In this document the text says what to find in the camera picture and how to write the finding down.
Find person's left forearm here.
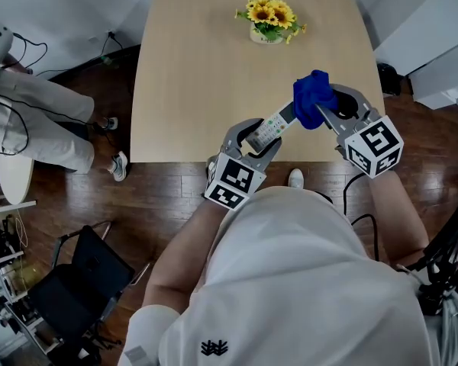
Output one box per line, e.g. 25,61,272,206
141,198,234,316

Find black equipment rig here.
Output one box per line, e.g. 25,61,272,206
419,200,458,316

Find small white cabinet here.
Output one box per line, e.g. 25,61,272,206
408,47,458,110

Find person's right forearm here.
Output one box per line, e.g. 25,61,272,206
368,169,431,266

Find white round side table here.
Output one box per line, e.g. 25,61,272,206
0,150,37,215

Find large white cabinet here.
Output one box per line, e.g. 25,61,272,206
373,0,458,76

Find potted yellow sunflowers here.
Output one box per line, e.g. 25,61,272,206
234,0,308,46

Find thick black floor cable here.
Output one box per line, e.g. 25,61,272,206
342,172,381,262

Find person's white shirt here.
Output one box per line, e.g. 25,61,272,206
118,185,443,366

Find blue cloth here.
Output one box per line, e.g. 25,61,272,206
292,69,337,131

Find black bin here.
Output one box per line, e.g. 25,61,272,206
376,62,402,97

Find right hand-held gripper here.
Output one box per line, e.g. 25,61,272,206
314,83,405,179

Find black chair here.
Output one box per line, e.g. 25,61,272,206
26,221,152,358

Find white remote control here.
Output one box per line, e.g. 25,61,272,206
245,100,299,153

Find black wall power cable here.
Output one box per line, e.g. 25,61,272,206
34,30,125,79

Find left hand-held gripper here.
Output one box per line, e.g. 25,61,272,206
204,118,284,212

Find person's right white shoe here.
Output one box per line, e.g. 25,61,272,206
288,168,305,189

